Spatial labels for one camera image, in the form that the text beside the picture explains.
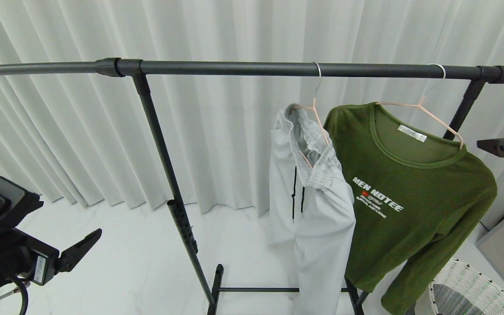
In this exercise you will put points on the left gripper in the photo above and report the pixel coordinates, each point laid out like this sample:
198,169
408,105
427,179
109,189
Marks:
11,258

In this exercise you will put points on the pink clothes hanger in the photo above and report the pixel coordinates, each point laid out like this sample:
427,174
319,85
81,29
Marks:
435,119
317,114

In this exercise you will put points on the green long-sleeved shirt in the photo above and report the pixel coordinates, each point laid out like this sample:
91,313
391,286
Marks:
422,227

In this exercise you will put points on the white laundry basket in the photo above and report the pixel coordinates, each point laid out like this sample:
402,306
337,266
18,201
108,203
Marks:
457,275

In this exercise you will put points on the black clothes rack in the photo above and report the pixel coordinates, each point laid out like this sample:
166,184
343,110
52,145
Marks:
217,68

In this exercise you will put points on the white curtain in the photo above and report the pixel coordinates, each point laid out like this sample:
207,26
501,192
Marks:
217,140

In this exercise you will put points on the pale grey trousers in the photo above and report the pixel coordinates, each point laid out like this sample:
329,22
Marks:
317,227

